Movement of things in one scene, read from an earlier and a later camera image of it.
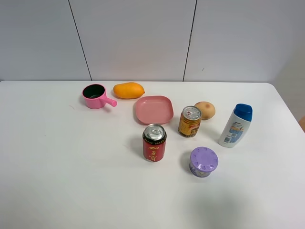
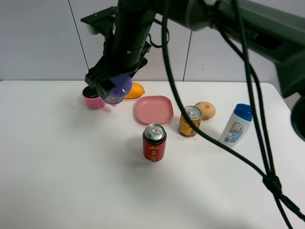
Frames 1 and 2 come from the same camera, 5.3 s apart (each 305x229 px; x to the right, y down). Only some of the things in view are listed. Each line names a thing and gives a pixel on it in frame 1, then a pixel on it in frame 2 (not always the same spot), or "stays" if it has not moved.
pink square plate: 154,109 stays
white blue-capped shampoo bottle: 236,126 stays
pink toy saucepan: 94,97 stays
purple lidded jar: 203,160 to 123,85
